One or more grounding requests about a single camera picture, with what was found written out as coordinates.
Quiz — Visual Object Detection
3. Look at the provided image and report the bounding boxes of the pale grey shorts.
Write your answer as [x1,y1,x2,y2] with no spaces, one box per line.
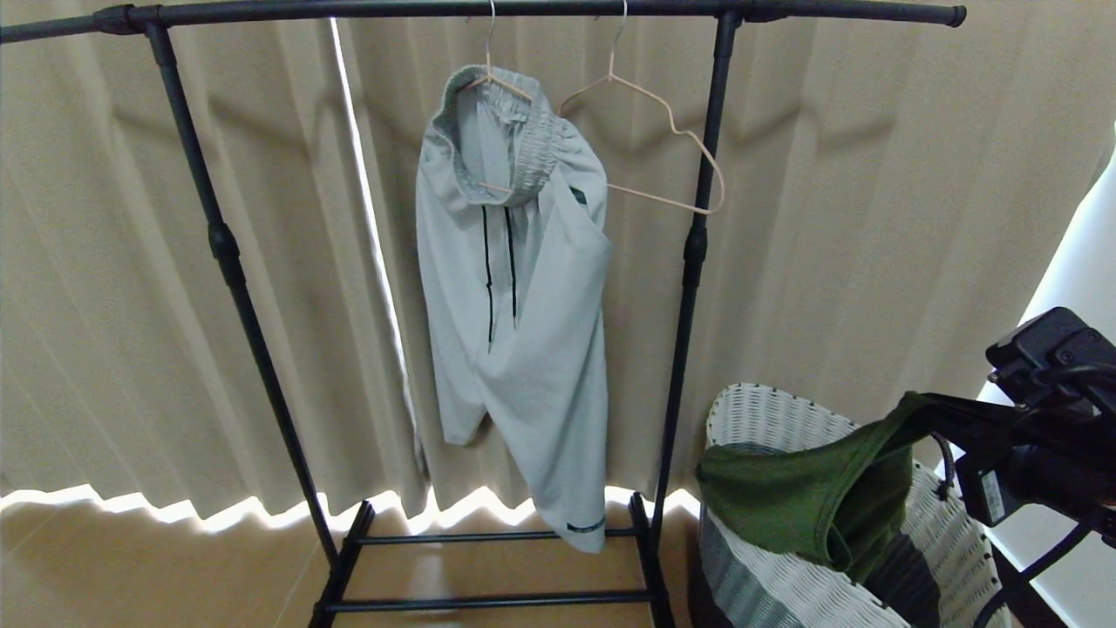
[416,65,614,555]

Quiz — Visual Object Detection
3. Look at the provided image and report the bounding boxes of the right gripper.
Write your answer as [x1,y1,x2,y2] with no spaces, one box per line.
[955,410,1116,526]

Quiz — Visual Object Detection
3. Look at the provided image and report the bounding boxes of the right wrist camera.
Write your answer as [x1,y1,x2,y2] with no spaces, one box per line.
[985,307,1116,411]

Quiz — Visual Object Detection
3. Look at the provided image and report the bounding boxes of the black clothes rack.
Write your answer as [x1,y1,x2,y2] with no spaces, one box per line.
[0,0,967,628]

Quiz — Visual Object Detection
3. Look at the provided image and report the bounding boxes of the pink clothes hanger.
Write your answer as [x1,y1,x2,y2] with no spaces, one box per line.
[558,0,726,216]
[460,0,534,197]

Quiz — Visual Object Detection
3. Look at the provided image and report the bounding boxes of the green garment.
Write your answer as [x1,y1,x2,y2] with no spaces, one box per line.
[696,391,938,585]

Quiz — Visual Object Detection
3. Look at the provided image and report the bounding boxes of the white laundry basket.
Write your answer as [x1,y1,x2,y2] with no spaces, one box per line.
[689,384,1012,628]

